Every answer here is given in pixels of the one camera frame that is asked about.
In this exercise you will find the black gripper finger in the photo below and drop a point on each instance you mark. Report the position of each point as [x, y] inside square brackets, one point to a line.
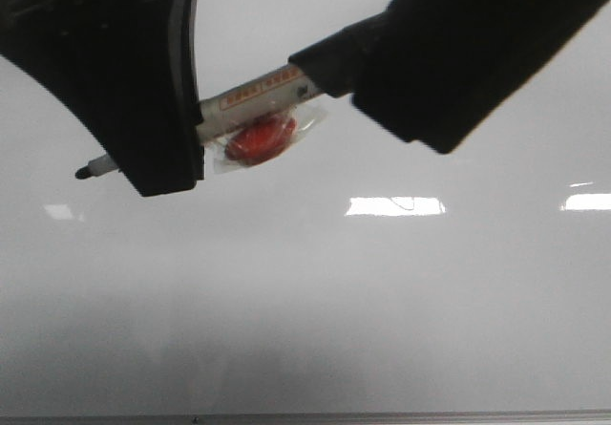
[432, 70]
[126, 70]

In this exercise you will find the white whiteboard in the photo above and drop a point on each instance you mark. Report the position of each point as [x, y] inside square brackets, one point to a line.
[355, 273]

